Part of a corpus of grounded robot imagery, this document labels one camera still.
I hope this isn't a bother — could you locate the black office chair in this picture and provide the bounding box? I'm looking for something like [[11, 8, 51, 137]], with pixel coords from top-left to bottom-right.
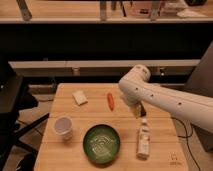
[[0, 58, 50, 171]]

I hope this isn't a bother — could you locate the white folded sponge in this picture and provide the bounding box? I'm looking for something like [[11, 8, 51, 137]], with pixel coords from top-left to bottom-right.
[[73, 90, 88, 105]]

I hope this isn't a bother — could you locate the grey cabinet at right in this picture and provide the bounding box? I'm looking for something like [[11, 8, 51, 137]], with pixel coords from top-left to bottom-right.
[[184, 41, 213, 153]]

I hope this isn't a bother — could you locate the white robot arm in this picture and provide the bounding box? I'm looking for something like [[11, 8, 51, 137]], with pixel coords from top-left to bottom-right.
[[118, 64, 213, 133]]

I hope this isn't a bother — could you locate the clear plastic cup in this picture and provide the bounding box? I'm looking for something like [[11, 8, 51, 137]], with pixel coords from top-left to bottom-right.
[[53, 117, 73, 140]]

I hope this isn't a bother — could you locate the green round plate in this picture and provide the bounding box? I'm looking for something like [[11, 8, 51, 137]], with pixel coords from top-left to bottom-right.
[[83, 124, 120, 164]]

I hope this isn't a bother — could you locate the black cable on floor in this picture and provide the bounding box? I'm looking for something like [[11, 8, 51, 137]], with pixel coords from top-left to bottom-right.
[[171, 116, 202, 171]]

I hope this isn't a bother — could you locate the orange red pepper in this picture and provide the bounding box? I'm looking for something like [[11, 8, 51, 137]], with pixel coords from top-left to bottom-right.
[[107, 93, 114, 111]]

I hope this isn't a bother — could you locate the black rectangular remote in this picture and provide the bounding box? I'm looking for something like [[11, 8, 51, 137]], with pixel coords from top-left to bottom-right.
[[140, 103, 146, 117]]

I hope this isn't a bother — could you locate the white squeeze bottle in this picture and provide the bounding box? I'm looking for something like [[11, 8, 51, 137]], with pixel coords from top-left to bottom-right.
[[137, 118, 150, 159]]

